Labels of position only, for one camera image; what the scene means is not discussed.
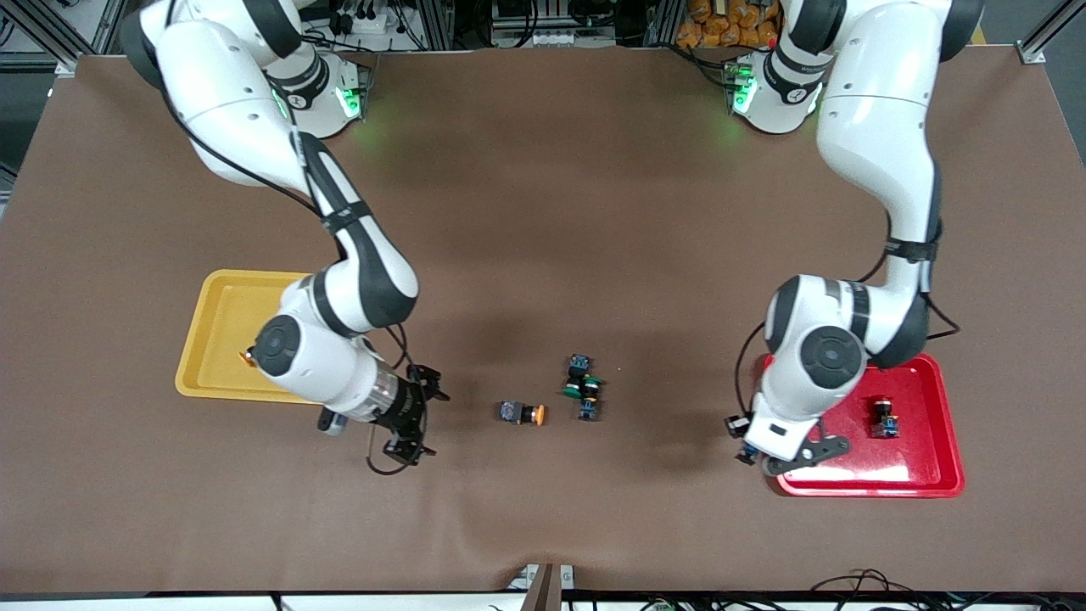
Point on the red push button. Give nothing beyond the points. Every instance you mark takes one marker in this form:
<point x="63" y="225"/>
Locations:
<point x="886" y="419"/>

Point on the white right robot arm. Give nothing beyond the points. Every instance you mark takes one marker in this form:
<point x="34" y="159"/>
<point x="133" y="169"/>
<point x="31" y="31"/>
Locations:
<point x="229" y="93"/>

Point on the aluminium mounting bracket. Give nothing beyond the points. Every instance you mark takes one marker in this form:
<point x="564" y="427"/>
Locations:
<point x="543" y="585"/>

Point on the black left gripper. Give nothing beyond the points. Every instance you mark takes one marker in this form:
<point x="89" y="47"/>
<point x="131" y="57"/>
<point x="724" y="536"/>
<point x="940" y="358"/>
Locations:
<point x="736" y="427"/>

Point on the white power strip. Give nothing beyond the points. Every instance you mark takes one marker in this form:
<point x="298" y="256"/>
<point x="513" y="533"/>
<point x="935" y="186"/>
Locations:
<point x="365" y="21"/>

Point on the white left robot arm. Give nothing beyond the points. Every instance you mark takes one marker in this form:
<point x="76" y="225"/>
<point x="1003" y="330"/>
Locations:
<point x="874" y="127"/>

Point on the red plastic tray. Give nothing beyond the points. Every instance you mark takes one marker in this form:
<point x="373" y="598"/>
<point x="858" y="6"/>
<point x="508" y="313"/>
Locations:
<point x="925" y="450"/>

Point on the yellow plastic tray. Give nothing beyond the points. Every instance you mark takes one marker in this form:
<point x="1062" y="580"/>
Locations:
<point x="221" y="339"/>

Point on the pile of orange packets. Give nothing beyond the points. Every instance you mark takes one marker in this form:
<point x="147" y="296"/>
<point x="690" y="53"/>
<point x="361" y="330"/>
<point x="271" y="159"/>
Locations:
<point x="730" y="21"/>

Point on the brown table cover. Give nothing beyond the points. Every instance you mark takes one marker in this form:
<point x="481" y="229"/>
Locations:
<point x="543" y="212"/>

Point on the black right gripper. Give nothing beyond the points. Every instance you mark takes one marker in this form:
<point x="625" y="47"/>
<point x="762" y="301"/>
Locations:
<point x="406" y="407"/>

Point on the green push button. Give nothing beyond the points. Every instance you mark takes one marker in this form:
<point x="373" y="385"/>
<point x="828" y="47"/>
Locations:
<point x="579" y="367"/>
<point x="588" y="409"/>

